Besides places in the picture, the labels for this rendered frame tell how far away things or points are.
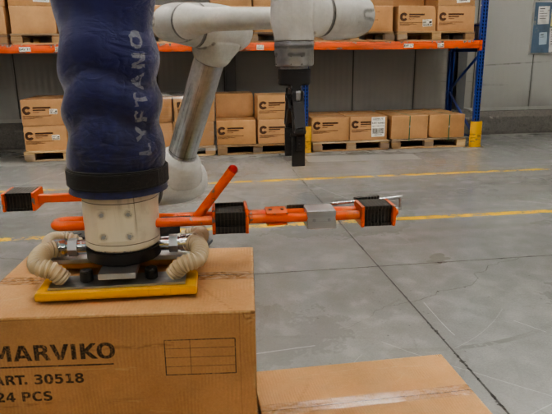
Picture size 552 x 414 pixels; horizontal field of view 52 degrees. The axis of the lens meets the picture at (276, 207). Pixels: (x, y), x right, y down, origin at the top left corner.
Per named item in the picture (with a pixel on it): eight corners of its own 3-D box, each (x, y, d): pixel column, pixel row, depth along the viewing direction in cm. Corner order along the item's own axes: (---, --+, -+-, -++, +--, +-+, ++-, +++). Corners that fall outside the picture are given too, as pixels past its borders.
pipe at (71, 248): (34, 283, 121) (31, 258, 120) (64, 246, 145) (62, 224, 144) (196, 275, 125) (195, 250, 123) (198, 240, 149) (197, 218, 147)
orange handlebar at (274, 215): (-2, 237, 127) (-3, 222, 126) (38, 204, 156) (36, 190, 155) (401, 221, 137) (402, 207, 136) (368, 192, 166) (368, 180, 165)
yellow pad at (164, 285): (34, 303, 120) (31, 281, 119) (47, 284, 130) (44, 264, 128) (196, 294, 124) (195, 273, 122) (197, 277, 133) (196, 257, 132)
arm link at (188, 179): (137, 188, 217) (188, 183, 230) (154, 215, 208) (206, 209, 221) (186, -9, 174) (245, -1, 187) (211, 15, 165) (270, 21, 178)
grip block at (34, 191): (2, 212, 150) (0, 194, 149) (13, 204, 159) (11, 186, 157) (35, 211, 151) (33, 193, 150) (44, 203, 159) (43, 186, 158)
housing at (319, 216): (306, 230, 134) (307, 211, 133) (302, 222, 141) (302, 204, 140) (336, 228, 135) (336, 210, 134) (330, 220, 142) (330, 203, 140)
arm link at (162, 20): (169, -6, 158) (211, 0, 166) (140, -1, 171) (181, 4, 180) (169, 43, 161) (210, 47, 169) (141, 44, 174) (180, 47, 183)
